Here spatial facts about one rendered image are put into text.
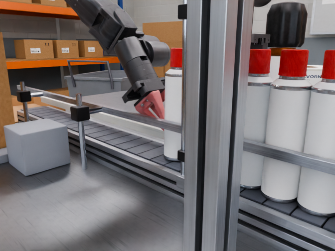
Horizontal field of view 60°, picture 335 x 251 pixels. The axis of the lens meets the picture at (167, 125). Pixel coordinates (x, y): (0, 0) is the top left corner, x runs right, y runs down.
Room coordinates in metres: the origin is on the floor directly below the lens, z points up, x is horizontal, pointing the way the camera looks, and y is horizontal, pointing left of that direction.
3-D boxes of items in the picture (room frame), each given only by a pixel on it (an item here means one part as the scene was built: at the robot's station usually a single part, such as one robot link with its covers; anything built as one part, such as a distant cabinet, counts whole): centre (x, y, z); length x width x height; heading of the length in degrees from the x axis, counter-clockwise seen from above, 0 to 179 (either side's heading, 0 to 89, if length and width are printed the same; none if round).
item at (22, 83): (0.82, 0.38, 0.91); 0.07 x 0.03 x 0.17; 136
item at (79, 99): (0.61, 0.17, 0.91); 0.07 x 0.03 x 0.17; 136
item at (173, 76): (0.54, -0.02, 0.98); 0.05 x 0.05 x 0.20
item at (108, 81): (3.14, 0.58, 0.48); 0.89 x 0.63 x 0.96; 160
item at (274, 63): (0.68, -0.26, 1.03); 0.09 x 0.09 x 0.30
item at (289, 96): (0.39, -0.16, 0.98); 0.05 x 0.05 x 0.20
